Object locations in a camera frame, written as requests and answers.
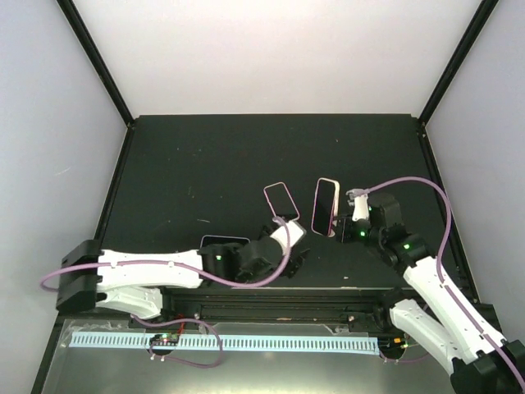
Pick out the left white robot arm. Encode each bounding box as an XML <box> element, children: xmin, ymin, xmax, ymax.
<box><xmin>56</xmin><ymin>221</ymin><xmax>306</xmax><ymax>328</ymax></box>

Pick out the light blue slotted cable duct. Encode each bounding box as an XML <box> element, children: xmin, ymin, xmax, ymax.
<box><xmin>69</xmin><ymin>332</ymin><xmax>380</xmax><ymax>355</ymax></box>

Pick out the right black frame post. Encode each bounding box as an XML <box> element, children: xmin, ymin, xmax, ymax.
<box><xmin>418</xmin><ymin>0</ymin><xmax>499</xmax><ymax>126</ymax></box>

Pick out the small circuit board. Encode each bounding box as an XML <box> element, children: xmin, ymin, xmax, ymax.
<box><xmin>379</xmin><ymin>337</ymin><xmax>412</xmax><ymax>349</ymax></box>
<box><xmin>149</xmin><ymin>333</ymin><xmax>180</xmax><ymax>346</ymax></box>

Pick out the phone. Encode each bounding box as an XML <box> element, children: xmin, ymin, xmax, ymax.
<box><xmin>311</xmin><ymin>177</ymin><xmax>340</xmax><ymax>237</ymax></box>
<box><xmin>263</xmin><ymin>181</ymin><xmax>300</xmax><ymax>222</ymax></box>
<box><xmin>200</xmin><ymin>235</ymin><xmax>250</xmax><ymax>248</ymax></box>

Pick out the phone in lilac case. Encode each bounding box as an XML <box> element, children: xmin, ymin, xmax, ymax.
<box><xmin>200</xmin><ymin>235</ymin><xmax>250</xmax><ymax>248</ymax></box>

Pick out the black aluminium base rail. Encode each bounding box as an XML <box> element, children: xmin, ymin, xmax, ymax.
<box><xmin>134</xmin><ymin>287</ymin><xmax>425</xmax><ymax>332</ymax></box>

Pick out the left small circuit board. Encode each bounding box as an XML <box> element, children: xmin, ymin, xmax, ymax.
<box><xmin>149</xmin><ymin>333</ymin><xmax>180</xmax><ymax>346</ymax></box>

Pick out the black table mat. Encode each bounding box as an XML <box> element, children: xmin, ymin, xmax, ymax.
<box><xmin>89</xmin><ymin>113</ymin><xmax>467</xmax><ymax>289</ymax></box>

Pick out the right small circuit board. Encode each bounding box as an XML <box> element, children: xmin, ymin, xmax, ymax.
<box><xmin>379</xmin><ymin>337</ymin><xmax>412</xmax><ymax>349</ymax></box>

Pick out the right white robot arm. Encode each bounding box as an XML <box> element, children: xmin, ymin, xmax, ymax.
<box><xmin>336</xmin><ymin>189</ymin><xmax>524</xmax><ymax>393</ymax></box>

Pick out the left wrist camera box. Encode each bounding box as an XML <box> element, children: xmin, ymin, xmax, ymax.
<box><xmin>270</xmin><ymin>219</ymin><xmax>306</xmax><ymax>250</ymax></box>

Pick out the black frame post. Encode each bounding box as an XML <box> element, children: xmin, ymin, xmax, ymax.
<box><xmin>57</xmin><ymin>0</ymin><xmax>135</xmax><ymax>126</ymax></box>
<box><xmin>418</xmin><ymin>0</ymin><xmax>499</xmax><ymax>126</ymax></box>

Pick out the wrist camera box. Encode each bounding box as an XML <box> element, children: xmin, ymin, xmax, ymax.
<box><xmin>345</xmin><ymin>189</ymin><xmax>370</xmax><ymax>222</ymax></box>
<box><xmin>270</xmin><ymin>219</ymin><xmax>306</xmax><ymax>250</ymax></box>

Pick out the phone in pink case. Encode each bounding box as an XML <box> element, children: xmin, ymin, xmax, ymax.
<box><xmin>263</xmin><ymin>181</ymin><xmax>300</xmax><ymax>222</ymax></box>

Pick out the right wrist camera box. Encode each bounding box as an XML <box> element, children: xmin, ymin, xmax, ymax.
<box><xmin>345</xmin><ymin>189</ymin><xmax>370</xmax><ymax>222</ymax></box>

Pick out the left black frame post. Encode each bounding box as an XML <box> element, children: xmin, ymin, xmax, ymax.
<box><xmin>57</xmin><ymin>0</ymin><xmax>135</xmax><ymax>126</ymax></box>

